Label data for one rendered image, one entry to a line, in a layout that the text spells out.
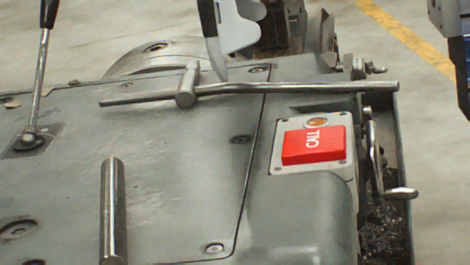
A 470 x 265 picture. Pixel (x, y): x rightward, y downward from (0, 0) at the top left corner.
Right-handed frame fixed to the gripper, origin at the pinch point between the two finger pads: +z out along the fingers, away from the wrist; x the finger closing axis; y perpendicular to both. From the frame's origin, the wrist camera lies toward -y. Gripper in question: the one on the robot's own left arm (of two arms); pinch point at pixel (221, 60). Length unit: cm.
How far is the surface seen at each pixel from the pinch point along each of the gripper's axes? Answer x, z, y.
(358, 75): 87, 35, 12
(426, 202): 211, 130, 25
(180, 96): -2.9, 2.5, -4.6
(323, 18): 158, 44, 2
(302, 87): -3.1, 3.2, 8.8
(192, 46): 26.9, 6.3, -8.3
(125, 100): -1.7, 2.7, -11.2
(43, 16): -2.0, -8.2, -18.2
